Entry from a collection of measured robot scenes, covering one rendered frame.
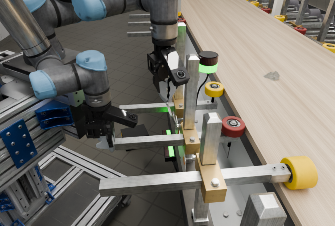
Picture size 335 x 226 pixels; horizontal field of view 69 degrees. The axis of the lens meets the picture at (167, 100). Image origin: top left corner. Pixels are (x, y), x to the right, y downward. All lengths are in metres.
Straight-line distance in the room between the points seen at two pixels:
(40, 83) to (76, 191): 1.03
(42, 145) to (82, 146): 1.07
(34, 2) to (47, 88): 0.40
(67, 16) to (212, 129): 0.72
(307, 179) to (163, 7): 0.54
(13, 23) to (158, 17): 0.36
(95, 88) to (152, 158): 1.33
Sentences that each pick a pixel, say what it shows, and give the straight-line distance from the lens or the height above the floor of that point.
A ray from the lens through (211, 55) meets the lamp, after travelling 0.75.
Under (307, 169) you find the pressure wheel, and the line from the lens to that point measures 0.70.
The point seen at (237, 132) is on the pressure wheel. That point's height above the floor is 0.90.
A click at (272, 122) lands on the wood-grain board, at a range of 0.93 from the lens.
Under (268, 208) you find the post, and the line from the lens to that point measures 0.35.
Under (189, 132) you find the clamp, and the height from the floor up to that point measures 0.87.
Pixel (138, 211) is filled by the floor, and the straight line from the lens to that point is 1.70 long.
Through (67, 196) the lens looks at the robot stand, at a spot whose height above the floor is 0.21.
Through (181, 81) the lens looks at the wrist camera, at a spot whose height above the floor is 1.13.
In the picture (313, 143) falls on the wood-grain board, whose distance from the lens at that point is 0.90.
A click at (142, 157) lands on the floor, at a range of 1.97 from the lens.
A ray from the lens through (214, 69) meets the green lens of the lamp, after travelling 0.75.
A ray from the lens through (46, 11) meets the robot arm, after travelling 1.01.
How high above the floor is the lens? 1.44
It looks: 34 degrees down
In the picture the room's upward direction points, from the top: straight up
